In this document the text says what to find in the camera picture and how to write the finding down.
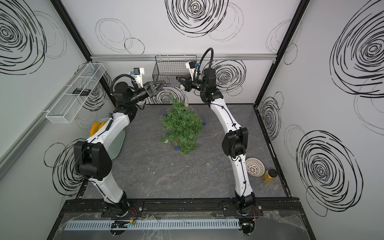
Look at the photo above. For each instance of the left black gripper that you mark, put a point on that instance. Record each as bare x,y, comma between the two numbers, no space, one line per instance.
149,87

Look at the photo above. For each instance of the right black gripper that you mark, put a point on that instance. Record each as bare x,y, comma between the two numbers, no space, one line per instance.
188,84

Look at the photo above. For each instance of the small green christmas tree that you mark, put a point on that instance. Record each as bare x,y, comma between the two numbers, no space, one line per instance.
181,126

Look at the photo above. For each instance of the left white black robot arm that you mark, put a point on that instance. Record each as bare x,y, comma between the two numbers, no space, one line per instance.
93,162

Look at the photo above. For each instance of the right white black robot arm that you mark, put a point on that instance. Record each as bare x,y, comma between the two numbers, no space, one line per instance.
203,77

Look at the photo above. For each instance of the small black item in shelf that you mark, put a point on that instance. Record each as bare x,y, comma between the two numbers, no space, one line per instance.
81,92

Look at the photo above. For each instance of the white round strainer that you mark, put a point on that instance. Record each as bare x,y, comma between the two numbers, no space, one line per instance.
255,167

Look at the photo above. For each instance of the yellow jar black lid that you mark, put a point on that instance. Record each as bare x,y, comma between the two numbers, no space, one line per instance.
269,176

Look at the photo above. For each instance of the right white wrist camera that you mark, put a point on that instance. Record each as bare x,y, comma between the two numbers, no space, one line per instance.
192,67

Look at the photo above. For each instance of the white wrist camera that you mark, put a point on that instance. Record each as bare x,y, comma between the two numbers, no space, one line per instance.
137,74
192,67

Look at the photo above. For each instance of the black wire wall basket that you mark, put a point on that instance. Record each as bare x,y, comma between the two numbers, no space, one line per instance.
168,67

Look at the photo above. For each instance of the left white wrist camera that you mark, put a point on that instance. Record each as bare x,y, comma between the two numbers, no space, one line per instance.
137,74

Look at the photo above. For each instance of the aluminium wall rail back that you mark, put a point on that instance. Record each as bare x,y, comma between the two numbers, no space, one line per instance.
148,57

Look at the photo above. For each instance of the white wire wall shelf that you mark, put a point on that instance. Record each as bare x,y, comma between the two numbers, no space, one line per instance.
68,105

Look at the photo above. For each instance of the black left corner post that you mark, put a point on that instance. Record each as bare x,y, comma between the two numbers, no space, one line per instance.
66,19

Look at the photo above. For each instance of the black corner frame post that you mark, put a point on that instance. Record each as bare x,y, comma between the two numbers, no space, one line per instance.
283,47

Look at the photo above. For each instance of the grey slotted cable duct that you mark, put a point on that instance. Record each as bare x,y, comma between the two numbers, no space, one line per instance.
193,224

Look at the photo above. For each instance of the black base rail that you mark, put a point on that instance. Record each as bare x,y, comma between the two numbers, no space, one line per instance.
141,207

